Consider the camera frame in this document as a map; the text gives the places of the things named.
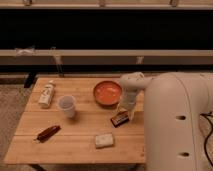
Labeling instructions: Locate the wooden table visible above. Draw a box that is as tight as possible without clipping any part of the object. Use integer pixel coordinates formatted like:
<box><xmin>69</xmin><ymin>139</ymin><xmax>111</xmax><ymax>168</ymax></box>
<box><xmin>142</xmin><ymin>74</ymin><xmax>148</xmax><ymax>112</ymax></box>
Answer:
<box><xmin>4</xmin><ymin>78</ymin><xmax>145</xmax><ymax>164</ymax></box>

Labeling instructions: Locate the white sponge block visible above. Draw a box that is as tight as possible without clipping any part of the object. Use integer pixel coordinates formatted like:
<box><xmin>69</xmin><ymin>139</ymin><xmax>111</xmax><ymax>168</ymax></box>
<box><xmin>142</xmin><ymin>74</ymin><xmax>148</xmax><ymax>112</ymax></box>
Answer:
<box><xmin>95</xmin><ymin>133</ymin><xmax>114</xmax><ymax>148</ymax></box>

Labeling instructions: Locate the white plastic bottle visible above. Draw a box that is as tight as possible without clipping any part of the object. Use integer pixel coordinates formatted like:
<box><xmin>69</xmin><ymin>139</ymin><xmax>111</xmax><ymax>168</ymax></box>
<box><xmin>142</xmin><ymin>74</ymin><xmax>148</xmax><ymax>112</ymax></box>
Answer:
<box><xmin>38</xmin><ymin>80</ymin><xmax>55</xmax><ymax>108</ymax></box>

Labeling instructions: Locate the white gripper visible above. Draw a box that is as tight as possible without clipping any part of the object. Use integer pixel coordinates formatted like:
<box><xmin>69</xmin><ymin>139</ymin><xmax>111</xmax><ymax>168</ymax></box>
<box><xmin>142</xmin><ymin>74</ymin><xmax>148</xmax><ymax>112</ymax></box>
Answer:
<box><xmin>116</xmin><ymin>91</ymin><xmax>138</xmax><ymax>120</ymax></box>

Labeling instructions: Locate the orange bowl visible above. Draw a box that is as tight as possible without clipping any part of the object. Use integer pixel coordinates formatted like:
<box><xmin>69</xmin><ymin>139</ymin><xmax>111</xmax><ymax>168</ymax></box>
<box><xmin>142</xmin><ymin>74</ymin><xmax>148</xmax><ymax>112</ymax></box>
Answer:
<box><xmin>93</xmin><ymin>80</ymin><xmax>122</xmax><ymax>106</ymax></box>

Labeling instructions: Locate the white ceramic cup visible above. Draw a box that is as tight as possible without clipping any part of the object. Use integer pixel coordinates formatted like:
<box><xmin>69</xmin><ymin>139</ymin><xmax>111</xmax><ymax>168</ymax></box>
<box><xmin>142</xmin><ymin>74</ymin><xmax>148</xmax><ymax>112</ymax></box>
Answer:
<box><xmin>57</xmin><ymin>95</ymin><xmax>76</xmax><ymax>118</ymax></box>

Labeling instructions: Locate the black cable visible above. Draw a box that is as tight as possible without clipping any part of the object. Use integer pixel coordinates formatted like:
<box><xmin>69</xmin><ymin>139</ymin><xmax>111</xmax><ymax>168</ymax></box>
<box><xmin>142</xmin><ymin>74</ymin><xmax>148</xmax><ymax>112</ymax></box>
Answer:
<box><xmin>199</xmin><ymin>112</ymin><xmax>213</xmax><ymax>168</ymax></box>

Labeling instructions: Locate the brown black eraser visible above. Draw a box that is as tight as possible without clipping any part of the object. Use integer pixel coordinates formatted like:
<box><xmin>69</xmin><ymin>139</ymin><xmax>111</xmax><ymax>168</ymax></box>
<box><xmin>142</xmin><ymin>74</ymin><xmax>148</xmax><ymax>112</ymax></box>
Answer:
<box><xmin>110</xmin><ymin>111</ymin><xmax>129</xmax><ymax>128</ymax></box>

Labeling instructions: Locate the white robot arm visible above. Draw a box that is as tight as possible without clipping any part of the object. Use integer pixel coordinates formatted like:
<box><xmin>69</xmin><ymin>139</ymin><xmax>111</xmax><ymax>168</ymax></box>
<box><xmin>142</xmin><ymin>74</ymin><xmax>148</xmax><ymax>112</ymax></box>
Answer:
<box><xmin>119</xmin><ymin>72</ymin><xmax>213</xmax><ymax>171</ymax></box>

